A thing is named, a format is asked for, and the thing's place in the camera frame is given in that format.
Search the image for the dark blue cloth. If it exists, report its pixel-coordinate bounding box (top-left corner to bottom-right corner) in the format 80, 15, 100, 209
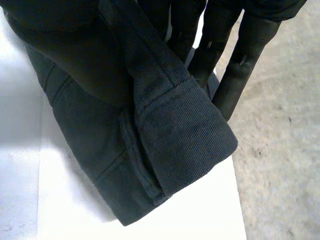
5, 0, 239, 227

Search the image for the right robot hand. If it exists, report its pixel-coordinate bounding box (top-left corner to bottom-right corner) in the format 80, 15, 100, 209
0, 0, 309, 122

